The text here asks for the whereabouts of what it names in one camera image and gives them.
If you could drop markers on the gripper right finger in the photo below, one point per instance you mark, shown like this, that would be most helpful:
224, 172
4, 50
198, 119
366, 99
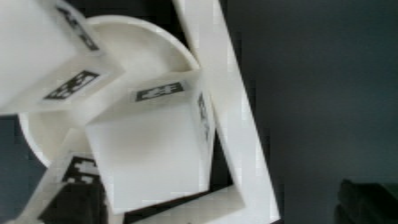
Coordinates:
366, 203

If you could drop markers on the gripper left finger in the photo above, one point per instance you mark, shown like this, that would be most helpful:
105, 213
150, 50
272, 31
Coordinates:
77, 206

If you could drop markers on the white stool leg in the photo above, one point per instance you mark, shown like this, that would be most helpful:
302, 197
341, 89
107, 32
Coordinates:
57, 66
71, 170
151, 141

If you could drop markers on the white round stool seat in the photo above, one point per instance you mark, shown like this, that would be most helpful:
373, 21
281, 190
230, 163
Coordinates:
151, 55

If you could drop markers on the white right barrier wall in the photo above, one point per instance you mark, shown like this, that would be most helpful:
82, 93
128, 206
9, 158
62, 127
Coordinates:
212, 208

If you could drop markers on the white barrier wall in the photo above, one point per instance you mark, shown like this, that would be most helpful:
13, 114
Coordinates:
212, 208
251, 192

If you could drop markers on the white front barrier wall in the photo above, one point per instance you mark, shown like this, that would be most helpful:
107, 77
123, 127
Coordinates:
251, 192

